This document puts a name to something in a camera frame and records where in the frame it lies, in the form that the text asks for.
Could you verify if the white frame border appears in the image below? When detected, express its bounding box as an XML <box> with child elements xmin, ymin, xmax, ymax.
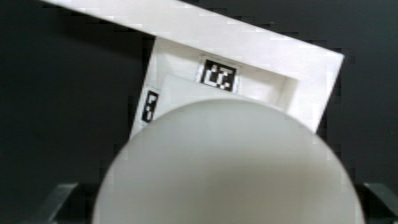
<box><xmin>43</xmin><ymin>0</ymin><xmax>343</xmax><ymax>128</ymax></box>

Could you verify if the white lamp bulb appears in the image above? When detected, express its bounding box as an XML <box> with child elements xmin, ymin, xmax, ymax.
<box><xmin>93</xmin><ymin>100</ymin><xmax>365</xmax><ymax>224</ymax></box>

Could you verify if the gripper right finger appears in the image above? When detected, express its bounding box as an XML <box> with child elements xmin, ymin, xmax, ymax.
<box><xmin>363</xmin><ymin>183</ymin><xmax>398</xmax><ymax>224</ymax></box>

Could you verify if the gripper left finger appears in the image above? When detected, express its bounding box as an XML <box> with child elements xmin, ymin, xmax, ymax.
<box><xmin>36</xmin><ymin>183</ymin><xmax>79</xmax><ymax>224</ymax></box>

